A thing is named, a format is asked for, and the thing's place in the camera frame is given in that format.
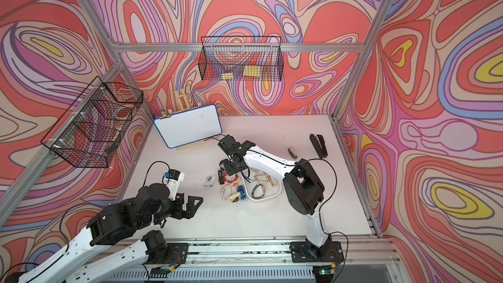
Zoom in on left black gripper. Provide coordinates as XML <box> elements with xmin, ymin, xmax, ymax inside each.
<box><xmin>138</xmin><ymin>193</ymin><xmax>206</xmax><ymax>231</ymax></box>

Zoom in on dark brown leather watch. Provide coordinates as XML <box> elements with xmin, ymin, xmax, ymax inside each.
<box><xmin>218</xmin><ymin>170</ymin><xmax>225</xmax><ymax>185</ymax></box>

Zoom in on white pink kids watch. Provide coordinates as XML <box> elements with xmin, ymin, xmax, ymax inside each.
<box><xmin>221</xmin><ymin>185</ymin><xmax>233</xmax><ymax>201</ymax></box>

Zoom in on brown strap watch front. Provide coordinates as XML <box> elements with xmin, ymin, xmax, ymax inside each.
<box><xmin>251</xmin><ymin>183</ymin><xmax>265</xmax><ymax>200</ymax></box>

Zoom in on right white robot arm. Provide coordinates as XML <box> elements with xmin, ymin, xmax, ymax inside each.
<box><xmin>218</xmin><ymin>135</ymin><xmax>332</xmax><ymax>262</ymax></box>

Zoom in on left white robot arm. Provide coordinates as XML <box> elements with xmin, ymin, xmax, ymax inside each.
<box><xmin>1</xmin><ymin>183</ymin><xmax>204</xmax><ymax>282</ymax></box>

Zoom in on white plastic storage tray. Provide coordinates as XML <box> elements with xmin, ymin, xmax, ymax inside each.
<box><xmin>239</xmin><ymin>168</ymin><xmax>283</xmax><ymax>202</ymax></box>

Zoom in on blue framed whiteboard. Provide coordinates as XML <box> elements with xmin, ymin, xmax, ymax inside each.
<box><xmin>152</xmin><ymin>104</ymin><xmax>223</xmax><ymax>149</ymax></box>

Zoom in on wooden easel stand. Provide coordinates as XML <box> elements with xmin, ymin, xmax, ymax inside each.
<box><xmin>162</xmin><ymin>89</ymin><xmax>220</xmax><ymax>151</ymax></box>

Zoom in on yellow sticky note pad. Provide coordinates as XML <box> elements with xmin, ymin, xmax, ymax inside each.
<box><xmin>243</xmin><ymin>65</ymin><xmax>261</xmax><ymax>77</ymax></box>

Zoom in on black stapler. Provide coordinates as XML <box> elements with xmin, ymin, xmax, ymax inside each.
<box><xmin>309</xmin><ymin>134</ymin><xmax>328</xmax><ymax>159</ymax></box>

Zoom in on beige strap blue watch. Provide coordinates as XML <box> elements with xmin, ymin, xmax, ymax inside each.
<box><xmin>228</xmin><ymin>192</ymin><xmax>241</xmax><ymax>203</ymax></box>

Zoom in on black wire basket back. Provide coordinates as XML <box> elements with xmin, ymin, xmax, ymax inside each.
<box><xmin>198</xmin><ymin>35</ymin><xmax>284</xmax><ymax>81</ymax></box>

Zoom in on black wire basket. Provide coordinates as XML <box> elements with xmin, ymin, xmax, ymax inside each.
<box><xmin>41</xmin><ymin>77</ymin><xmax>144</xmax><ymax>168</ymax></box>
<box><xmin>198</xmin><ymin>35</ymin><xmax>284</xmax><ymax>81</ymax></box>

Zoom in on black wire basket left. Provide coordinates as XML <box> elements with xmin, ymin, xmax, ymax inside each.
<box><xmin>41</xmin><ymin>77</ymin><xmax>144</xmax><ymax>168</ymax></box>

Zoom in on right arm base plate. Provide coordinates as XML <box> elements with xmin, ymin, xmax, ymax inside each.
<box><xmin>289</xmin><ymin>241</ymin><xmax>345</xmax><ymax>265</ymax></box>

